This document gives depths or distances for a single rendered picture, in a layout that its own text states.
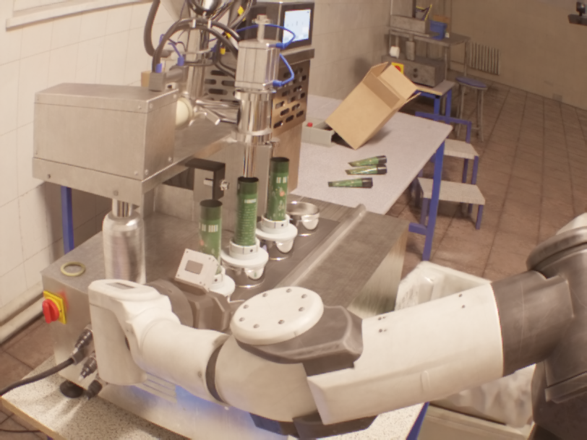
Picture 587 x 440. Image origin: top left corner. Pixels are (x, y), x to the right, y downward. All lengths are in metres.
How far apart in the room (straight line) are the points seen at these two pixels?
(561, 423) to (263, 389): 0.41
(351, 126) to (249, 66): 1.81
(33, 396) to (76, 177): 0.48
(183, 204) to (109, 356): 0.61
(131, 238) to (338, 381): 0.54
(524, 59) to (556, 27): 1.02
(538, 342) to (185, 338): 0.33
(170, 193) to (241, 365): 0.78
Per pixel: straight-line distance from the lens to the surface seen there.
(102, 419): 1.22
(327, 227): 1.30
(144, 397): 1.11
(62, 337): 1.18
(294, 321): 0.56
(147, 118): 0.92
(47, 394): 1.28
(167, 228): 1.29
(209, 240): 0.95
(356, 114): 2.74
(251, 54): 0.96
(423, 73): 5.35
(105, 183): 0.99
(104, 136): 0.97
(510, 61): 11.15
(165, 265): 1.15
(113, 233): 1.00
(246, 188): 1.02
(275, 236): 1.14
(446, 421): 1.80
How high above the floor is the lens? 1.54
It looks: 23 degrees down
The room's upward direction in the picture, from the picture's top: 5 degrees clockwise
